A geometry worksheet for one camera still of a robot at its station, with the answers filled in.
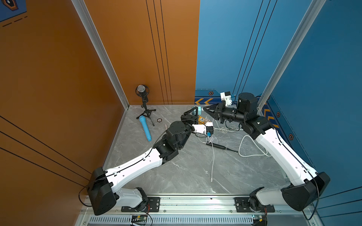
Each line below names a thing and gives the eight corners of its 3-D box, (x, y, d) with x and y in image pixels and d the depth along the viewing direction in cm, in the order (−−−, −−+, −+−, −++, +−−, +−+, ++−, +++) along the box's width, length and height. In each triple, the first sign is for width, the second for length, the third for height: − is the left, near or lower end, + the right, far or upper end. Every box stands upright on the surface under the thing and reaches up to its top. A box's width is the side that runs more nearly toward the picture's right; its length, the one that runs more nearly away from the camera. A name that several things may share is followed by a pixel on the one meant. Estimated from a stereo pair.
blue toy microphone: (148, 142, 99) (147, 140, 97) (139, 118, 113) (138, 116, 111) (154, 139, 101) (154, 137, 98) (145, 116, 114) (144, 114, 112)
